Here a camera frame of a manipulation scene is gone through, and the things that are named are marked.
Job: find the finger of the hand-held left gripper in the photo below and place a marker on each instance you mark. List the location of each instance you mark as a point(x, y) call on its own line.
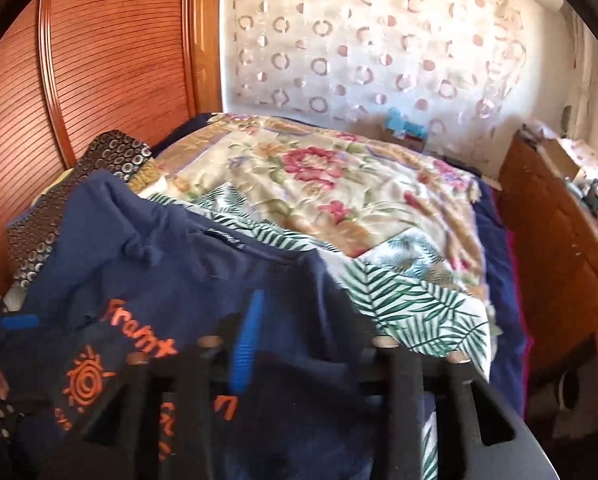
point(19, 321)

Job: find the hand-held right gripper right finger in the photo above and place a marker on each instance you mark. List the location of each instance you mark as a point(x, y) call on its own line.
point(404, 400)

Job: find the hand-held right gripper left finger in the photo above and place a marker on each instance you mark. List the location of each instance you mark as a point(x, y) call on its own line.
point(245, 345)

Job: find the navy blue t-shirt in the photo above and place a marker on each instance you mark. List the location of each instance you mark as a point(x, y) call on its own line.
point(144, 270)

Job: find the palm leaf print sheet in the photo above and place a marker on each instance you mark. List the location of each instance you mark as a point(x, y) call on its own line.
point(414, 305)

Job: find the dark blue blanket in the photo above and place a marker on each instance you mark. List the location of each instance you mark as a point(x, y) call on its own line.
point(501, 270)

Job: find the floral blanket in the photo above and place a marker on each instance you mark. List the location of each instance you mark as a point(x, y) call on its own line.
point(329, 180)

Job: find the dark circle-patterned cloth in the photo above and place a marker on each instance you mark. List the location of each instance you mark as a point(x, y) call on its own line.
point(114, 152)

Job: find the wooden cabinet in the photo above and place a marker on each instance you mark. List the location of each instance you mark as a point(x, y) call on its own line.
point(554, 260)

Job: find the blue toy box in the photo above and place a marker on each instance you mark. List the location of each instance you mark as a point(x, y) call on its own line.
point(404, 127)

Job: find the cardboard box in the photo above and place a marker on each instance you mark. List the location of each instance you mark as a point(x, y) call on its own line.
point(561, 157)

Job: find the circle pattern sheer curtain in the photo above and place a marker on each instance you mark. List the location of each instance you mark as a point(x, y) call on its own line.
point(369, 40)

